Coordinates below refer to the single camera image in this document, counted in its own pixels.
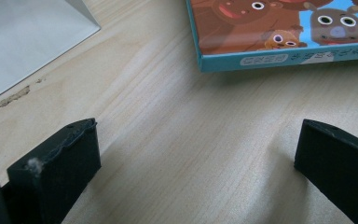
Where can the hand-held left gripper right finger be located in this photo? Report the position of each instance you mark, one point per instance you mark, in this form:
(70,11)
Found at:
(338,168)

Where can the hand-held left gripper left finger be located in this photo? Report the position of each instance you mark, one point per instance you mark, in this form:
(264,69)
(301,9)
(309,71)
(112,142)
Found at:
(59,174)

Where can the translucent expandable book stand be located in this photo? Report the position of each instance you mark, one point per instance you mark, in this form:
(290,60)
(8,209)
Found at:
(21,40)

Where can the blue animal picture book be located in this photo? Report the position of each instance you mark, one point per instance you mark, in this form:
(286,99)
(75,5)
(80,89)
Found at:
(261,28)

